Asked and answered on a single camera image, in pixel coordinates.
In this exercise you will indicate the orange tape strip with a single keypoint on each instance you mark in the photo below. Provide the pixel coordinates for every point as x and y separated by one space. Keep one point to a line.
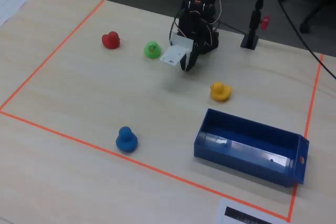
312 103
147 165
52 53

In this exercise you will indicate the green rubber duck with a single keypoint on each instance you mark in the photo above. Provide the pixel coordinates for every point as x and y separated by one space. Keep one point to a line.
152 50

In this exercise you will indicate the yellow rubber duck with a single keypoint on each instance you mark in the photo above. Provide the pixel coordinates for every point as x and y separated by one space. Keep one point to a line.
221 92

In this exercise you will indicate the blue rubber duck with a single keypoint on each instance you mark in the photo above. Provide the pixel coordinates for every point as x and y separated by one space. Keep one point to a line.
126 141

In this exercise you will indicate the black camera stand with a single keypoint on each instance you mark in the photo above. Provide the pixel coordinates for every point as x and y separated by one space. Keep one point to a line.
250 41

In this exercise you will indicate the white paper with black print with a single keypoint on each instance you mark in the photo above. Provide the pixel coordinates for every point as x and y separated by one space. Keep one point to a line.
236 213

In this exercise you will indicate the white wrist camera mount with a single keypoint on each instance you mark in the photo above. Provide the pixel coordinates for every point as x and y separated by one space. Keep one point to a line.
173 54

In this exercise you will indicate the black office chair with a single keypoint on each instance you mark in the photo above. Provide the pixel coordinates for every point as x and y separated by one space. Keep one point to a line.
315 6

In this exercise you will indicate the white paper sheet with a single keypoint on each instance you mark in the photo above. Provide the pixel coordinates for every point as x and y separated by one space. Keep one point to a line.
11 3

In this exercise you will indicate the red rubber duck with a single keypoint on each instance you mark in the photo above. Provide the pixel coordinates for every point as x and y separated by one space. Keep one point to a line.
110 41

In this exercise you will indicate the red clamp knob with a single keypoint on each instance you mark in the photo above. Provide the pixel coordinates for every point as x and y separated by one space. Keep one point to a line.
265 22

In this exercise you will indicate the blue plastic box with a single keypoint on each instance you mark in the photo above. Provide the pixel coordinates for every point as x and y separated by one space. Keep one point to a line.
246 166

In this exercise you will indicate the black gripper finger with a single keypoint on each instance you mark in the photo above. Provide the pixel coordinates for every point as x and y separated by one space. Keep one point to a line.
193 58
183 64

